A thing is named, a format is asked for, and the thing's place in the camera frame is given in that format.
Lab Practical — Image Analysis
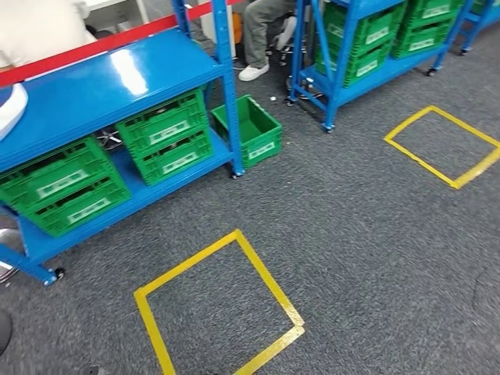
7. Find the blue metal shelf rack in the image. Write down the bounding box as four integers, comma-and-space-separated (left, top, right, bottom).
459, 0, 500, 57
284, 0, 475, 134
0, 0, 246, 287

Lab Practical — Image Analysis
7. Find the black round stool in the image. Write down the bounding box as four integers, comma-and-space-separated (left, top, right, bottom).
0, 309, 13, 358

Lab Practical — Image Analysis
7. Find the person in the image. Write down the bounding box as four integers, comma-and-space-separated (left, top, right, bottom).
238, 0, 299, 83

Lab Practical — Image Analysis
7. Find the white plastic trim part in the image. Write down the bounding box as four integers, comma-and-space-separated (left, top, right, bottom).
0, 82, 29, 141

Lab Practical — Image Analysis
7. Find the yellow floor tape square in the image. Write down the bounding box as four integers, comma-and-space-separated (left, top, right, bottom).
384, 105, 500, 191
133, 229, 306, 375

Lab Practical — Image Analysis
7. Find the green open plastic crate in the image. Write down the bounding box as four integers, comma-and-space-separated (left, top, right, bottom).
210, 94, 283, 170

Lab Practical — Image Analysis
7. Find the chrome stool base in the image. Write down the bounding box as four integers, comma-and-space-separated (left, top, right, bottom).
0, 227, 25, 286
267, 30, 325, 102
96, 129, 123, 152

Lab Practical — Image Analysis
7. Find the red barrier tape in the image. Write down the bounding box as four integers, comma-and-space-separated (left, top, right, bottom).
0, 0, 235, 88

